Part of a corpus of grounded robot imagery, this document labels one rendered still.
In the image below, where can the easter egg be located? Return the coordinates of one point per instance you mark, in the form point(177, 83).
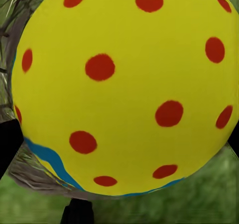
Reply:
point(127, 97)

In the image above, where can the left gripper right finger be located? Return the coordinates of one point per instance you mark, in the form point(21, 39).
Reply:
point(234, 139)

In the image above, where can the wicker basket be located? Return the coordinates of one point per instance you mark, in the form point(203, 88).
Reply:
point(24, 174)

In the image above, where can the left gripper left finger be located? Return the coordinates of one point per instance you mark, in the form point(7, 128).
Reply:
point(11, 139)

